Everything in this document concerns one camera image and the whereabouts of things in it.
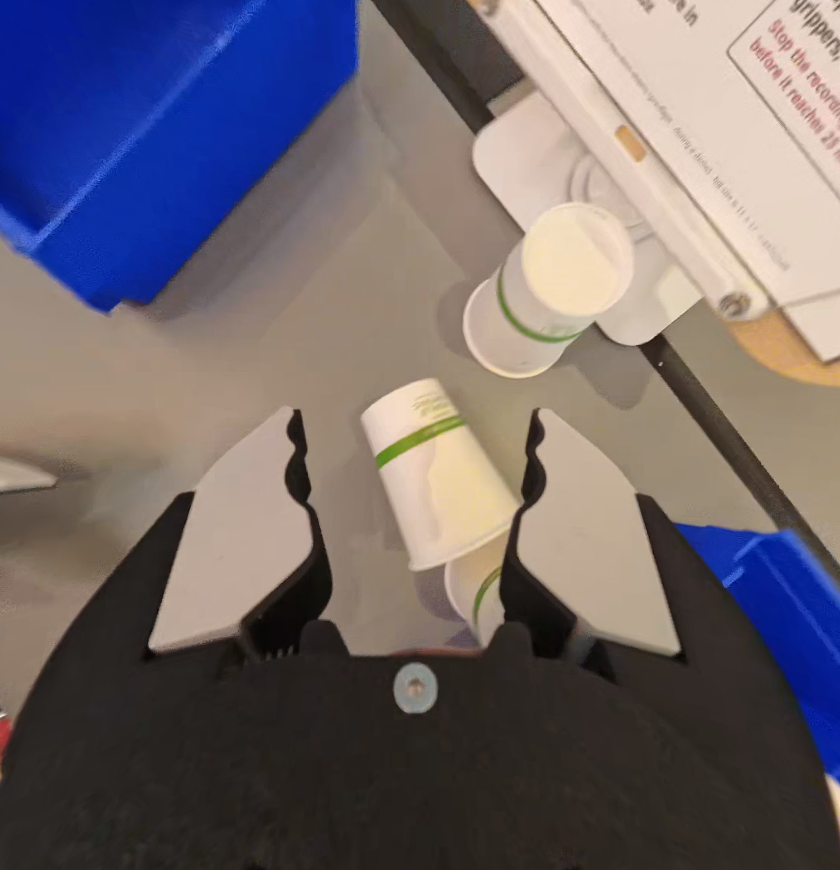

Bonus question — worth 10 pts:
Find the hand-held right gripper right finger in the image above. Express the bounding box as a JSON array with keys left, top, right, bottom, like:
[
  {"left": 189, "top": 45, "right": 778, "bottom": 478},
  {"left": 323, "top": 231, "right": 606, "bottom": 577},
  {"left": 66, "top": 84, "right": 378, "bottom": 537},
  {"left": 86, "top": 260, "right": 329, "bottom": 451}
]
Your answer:
[{"left": 499, "top": 408, "right": 682, "bottom": 663}]

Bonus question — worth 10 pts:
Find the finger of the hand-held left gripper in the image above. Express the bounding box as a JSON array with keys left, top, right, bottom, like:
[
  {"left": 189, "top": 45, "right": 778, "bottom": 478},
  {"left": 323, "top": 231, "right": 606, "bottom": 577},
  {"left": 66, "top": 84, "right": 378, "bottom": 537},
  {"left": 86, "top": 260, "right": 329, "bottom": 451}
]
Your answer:
[{"left": 0, "top": 455, "right": 58, "bottom": 492}]

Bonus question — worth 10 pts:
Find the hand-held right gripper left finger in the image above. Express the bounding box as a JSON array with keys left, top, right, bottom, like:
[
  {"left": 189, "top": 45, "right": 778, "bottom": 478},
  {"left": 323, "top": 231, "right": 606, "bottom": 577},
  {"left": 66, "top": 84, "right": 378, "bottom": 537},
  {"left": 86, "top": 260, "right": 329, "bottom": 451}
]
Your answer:
[{"left": 148, "top": 408, "right": 334, "bottom": 663}]

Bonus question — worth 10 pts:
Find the green banded white paper cup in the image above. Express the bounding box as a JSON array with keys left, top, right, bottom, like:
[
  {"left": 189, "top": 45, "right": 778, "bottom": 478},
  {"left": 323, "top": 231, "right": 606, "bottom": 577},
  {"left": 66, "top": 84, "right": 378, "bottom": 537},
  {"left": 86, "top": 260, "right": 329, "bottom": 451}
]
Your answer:
[
  {"left": 360, "top": 378, "right": 521, "bottom": 572},
  {"left": 463, "top": 203, "right": 636, "bottom": 379},
  {"left": 444, "top": 537, "right": 511, "bottom": 648}
]

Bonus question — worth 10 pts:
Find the blue plastic bin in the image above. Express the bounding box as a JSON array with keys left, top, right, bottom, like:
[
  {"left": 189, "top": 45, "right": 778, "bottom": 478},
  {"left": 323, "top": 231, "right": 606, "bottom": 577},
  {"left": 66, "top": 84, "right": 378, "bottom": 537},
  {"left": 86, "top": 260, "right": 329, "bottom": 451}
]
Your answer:
[
  {"left": 0, "top": 0, "right": 361, "bottom": 315},
  {"left": 673, "top": 522, "right": 840, "bottom": 777}
]

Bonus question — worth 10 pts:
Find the white sign stand base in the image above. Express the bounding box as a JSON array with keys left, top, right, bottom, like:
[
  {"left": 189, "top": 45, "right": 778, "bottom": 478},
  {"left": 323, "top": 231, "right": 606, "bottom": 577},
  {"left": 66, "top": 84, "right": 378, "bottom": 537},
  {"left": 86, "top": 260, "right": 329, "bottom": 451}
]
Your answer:
[{"left": 471, "top": 92, "right": 706, "bottom": 348}]

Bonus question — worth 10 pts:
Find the printed instruction sheet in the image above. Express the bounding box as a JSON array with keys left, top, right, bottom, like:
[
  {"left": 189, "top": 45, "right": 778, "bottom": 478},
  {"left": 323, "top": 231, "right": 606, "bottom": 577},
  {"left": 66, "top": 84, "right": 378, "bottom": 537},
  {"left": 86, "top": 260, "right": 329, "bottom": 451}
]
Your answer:
[{"left": 534, "top": 0, "right": 840, "bottom": 364}]

